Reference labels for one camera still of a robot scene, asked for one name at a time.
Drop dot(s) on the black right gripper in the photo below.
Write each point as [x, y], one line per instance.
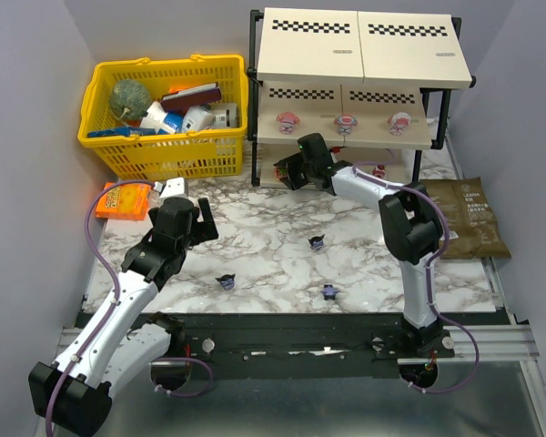
[293, 170]

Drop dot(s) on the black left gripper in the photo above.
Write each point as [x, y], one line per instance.
[193, 226]

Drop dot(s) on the pink bear strawberry toy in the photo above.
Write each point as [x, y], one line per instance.
[281, 173]

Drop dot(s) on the pink round bunny toy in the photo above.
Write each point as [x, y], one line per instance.
[344, 124]

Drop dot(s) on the pink blue-bow bunny toy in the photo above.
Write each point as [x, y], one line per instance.
[287, 122]

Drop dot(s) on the red white bear toy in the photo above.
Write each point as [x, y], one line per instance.
[379, 171]

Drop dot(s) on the black purple-bow cat toy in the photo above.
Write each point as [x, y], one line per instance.
[227, 281]

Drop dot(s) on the black purple cat toy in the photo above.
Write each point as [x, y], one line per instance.
[317, 242]

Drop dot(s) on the white pink bunny toy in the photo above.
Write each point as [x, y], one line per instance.
[398, 123]

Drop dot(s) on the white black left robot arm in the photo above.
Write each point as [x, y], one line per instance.
[76, 390]

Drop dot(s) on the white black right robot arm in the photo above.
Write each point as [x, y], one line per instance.
[414, 229]

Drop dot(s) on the beige three-tier shelf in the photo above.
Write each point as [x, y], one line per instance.
[320, 64]

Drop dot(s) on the yellow plastic shopping basket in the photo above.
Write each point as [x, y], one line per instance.
[204, 154]

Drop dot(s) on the orange snack box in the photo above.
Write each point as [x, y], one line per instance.
[126, 202]

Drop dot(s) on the white small box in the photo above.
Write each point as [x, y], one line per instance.
[197, 118]

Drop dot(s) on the white cylindrical can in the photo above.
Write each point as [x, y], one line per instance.
[226, 115]

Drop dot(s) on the white blue carton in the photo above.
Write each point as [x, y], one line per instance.
[162, 121]

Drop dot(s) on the dark red book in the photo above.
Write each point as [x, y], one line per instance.
[190, 97]

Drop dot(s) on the blue flat package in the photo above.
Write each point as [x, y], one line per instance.
[124, 131]

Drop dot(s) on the purple small figure toy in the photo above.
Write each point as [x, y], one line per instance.
[329, 292]

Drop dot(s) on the green round melon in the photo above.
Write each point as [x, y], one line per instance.
[129, 100]

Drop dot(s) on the brown coffee bag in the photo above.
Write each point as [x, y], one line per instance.
[474, 230]

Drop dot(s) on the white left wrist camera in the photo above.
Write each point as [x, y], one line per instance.
[172, 188]

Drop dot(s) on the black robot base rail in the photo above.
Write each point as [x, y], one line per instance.
[299, 346]

